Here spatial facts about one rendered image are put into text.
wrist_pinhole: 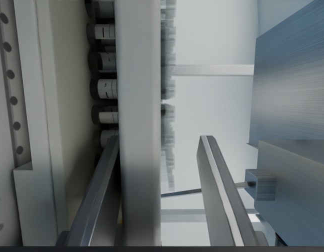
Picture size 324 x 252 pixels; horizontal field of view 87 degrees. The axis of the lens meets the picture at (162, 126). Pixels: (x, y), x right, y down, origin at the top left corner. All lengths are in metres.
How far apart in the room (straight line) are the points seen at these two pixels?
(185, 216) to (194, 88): 2.54
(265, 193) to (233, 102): 3.34
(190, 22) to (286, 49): 3.43
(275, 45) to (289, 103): 0.19
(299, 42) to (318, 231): 0.44
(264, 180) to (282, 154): 0.04
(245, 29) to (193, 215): 3.62
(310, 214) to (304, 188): 0.02
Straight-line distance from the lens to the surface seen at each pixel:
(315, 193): 0.21
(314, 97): 0.51
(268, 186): 0.25
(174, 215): 1.30
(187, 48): 3.68
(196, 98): 3.37
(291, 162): 0.23
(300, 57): 0.55
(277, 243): 0.28
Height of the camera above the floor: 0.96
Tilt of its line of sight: 1 degrees up
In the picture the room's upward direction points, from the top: 90 degrees clockwise
